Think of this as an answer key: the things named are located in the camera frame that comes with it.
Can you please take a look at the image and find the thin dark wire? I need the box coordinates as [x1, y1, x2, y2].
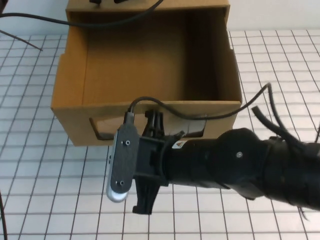
[0, 29, 44, 52]

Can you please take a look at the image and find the long black cable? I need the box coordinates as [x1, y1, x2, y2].
[0, 0, 165, 27]

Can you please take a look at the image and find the thick black cable stub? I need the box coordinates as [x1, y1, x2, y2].
[251, 106, 301, 143]

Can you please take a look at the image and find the brown cardboard drawer with window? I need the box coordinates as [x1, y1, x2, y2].
[51, 9, 244, 147]

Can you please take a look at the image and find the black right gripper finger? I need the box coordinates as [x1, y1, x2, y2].
[131, 178, 161, 216]
[143, 109, 166, 138]

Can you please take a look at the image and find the black camera cable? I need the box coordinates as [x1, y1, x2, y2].
[124, 83, 286, 138]

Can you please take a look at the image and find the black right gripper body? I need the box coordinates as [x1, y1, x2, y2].
[134, 133, 176, 187]

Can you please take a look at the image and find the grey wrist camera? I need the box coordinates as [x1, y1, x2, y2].
[106, 123, 139, 203]

